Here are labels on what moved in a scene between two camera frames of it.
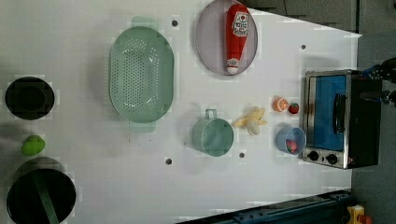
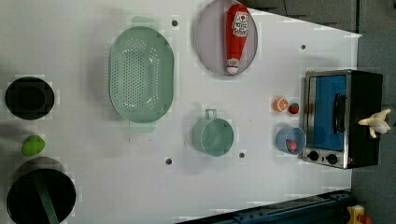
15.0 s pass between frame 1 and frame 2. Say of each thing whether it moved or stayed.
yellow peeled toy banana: moved
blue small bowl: stayed
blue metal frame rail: stayed
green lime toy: stayed
